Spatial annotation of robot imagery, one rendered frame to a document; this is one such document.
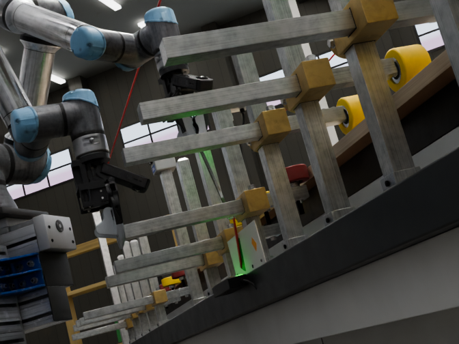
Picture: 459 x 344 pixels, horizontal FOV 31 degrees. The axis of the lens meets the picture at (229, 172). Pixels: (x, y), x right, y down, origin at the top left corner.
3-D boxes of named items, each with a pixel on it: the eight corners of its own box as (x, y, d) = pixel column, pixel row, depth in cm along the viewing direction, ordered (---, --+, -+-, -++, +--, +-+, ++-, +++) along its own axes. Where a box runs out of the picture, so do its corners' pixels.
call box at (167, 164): (156, 173, 263) (151, 149, 265) (154, 178, 270) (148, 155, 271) (177, 168, 265) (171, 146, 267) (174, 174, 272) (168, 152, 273)
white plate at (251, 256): (264, 264, 177) (252, 220, 179) (236, 280, 201) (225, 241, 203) (267, 263, 177) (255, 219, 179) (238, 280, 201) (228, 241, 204)
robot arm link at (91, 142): (104, 141, 186) (107, 130, 179) (108, 160, 185) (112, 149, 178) (71, 147, 184) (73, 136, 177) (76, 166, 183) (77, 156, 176)
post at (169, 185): (194, 306, 256) (159, 170, 265) (191, 308, 260) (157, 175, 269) (207, 303, 257) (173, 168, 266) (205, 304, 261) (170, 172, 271)
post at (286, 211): (296, 265, 161) (233, 44, 171) (291, 268, 164) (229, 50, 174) (313, 261, 162) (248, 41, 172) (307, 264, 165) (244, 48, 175)
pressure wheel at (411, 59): (387, 39, 146) (379, 76, 151) (409, 65, 141) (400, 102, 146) (416, 35, 148) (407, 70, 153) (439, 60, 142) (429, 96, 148)
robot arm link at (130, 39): (96, 41, 201) (125, 22, 194) (130, 46, 210) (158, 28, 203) (103, 71, 199) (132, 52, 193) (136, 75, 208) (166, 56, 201)
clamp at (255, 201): (249, 212, 180) (243, 190, 181) (235, 224, 193) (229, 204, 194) (273, 207, 182) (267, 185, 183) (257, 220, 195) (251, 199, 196)
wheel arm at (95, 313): (85, 321, 316) (82, 310, 316) (85, 322, 319) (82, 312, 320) (192, 295, 328) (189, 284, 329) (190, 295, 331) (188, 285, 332)
